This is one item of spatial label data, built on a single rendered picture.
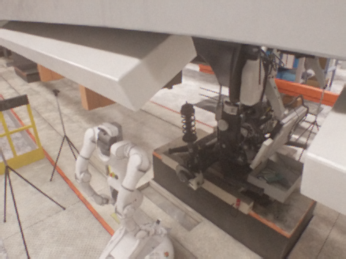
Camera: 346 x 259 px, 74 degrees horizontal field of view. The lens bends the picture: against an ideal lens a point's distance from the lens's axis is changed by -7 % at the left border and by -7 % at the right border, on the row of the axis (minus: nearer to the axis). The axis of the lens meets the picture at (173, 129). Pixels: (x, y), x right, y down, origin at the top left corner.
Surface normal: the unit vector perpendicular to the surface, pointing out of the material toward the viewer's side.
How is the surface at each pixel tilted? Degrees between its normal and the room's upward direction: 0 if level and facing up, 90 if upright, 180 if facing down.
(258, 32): 90
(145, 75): 90
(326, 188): 117
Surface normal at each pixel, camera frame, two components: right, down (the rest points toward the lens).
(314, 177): -0.65, 0.69
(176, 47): 0.69, 0.34
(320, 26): -0.72, 0.33
